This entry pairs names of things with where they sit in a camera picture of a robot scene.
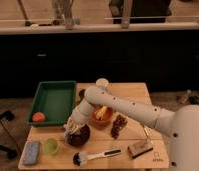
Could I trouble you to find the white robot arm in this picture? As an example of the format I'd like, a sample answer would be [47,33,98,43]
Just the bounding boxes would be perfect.
[66,78,199,171]

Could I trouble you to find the dark purple bowl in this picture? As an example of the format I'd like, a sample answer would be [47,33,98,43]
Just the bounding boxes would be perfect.
[66,125,90,147]

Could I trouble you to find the orange bowl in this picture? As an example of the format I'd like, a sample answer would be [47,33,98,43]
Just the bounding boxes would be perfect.
[91,106,113,127]

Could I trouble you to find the yellow banana pieces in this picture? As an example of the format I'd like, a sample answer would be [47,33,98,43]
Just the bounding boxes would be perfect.
[96,106,107,120]

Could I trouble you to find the green plastic tray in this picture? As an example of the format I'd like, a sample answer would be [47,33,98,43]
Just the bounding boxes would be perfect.
[27,81,76,127]

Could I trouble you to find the brown grape bunch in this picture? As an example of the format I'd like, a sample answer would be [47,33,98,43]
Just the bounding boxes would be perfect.
[110,115,127,139]

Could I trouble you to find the green plastic cup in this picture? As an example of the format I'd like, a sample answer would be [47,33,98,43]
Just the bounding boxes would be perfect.
[42,138,58,155]

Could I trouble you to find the orange peach fruit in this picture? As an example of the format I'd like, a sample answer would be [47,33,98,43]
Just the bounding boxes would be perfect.
[32,112,46,122]

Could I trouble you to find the blue grey sponge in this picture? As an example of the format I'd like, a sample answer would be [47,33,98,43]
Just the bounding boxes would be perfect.
[23,141,40,166]

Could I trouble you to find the brown wooden block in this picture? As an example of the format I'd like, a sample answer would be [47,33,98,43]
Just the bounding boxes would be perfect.
[128,140,154,159]

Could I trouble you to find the silver fork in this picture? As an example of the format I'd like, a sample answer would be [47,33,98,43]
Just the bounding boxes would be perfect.
[142,125,152,141]

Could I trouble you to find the black chair base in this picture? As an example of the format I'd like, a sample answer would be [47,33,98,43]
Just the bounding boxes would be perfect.
[0,110,18,160]

